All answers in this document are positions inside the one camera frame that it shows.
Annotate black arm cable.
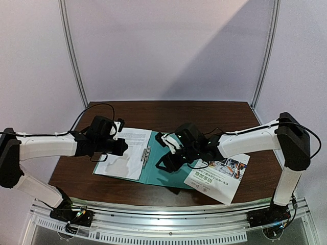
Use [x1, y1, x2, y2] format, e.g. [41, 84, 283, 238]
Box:
[204, 121, 322, 160]
[0, 102, 115, 136]

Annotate aluminium front rail frame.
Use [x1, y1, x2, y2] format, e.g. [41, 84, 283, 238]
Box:
[22, 198, 319, 244]

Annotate white printed text sheets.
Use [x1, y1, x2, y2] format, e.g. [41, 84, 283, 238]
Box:
[93, 128, 152, 180]

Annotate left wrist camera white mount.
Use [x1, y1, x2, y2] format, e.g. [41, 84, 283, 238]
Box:
[109, 118, 125, 140]

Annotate right aluminium wall post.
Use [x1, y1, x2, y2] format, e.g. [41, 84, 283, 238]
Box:
[250, 0, 281, 110]

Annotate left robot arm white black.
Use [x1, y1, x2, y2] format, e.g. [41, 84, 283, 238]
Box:
[1, 116, 128, 224]

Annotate left aluminium wall post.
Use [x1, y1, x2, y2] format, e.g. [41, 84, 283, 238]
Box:
[58, 0, 88, 108]

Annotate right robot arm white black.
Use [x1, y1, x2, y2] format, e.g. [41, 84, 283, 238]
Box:
[155, 112, 311, 225]

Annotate teal file folder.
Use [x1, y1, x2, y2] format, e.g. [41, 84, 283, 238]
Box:
[92, 130, 205, 190]

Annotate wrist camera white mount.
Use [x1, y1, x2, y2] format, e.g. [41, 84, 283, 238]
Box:
[155, 132, 181, 154]
[109, 118, 125, 140]

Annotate aluminium wall post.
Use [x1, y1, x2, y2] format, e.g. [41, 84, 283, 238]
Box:
[250, 0, 281, 110]
[58, 0, 88, 108]

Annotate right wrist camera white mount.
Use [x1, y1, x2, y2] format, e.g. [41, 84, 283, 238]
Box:
[155, 132, 181, 154]

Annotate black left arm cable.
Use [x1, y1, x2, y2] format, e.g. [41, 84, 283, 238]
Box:
[0, 102, 115, 136]

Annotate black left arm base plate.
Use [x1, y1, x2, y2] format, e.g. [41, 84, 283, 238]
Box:
[50, 203, 95, 227]

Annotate colourful printed brochure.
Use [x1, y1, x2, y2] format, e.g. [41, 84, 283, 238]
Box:
[184, 154, 250, 205]

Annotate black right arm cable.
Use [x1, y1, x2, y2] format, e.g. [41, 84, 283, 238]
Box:
[204, 121, 322, 160]

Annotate metal folder clip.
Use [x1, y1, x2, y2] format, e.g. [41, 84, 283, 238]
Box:
[141, 146, 151, 168]

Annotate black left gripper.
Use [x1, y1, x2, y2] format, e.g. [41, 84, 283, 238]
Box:
[96, 138, 128, 156]

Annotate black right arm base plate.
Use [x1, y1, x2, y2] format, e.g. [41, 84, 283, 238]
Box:
[246, 203, 298, 229]

